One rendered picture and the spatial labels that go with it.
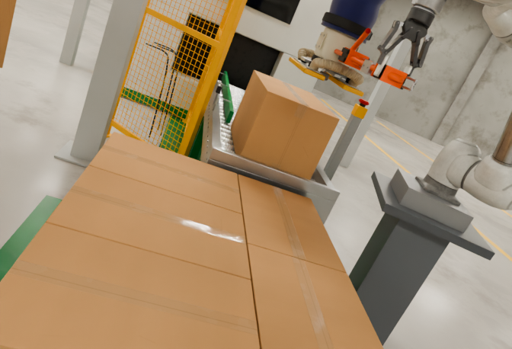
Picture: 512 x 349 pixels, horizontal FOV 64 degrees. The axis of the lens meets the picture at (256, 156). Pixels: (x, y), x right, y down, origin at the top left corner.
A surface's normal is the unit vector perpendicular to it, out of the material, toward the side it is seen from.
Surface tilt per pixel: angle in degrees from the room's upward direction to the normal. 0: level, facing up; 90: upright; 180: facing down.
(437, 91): 90
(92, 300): 0
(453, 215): 90
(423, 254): 90
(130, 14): 90
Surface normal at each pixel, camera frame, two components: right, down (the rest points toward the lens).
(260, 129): 0.11, 0.37
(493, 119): -0.18, 0.25
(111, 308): 0.38, -0.87
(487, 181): -0.83, 0.18
